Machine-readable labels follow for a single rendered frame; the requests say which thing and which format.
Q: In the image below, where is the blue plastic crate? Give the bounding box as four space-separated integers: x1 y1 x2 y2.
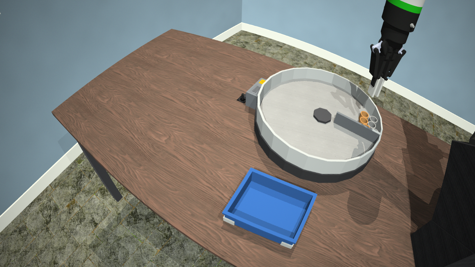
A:
222 168 317 249

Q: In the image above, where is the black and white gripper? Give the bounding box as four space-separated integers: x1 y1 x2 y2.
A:
367 21 409 97

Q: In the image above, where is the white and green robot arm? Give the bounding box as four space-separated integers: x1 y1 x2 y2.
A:
382 0 475 145

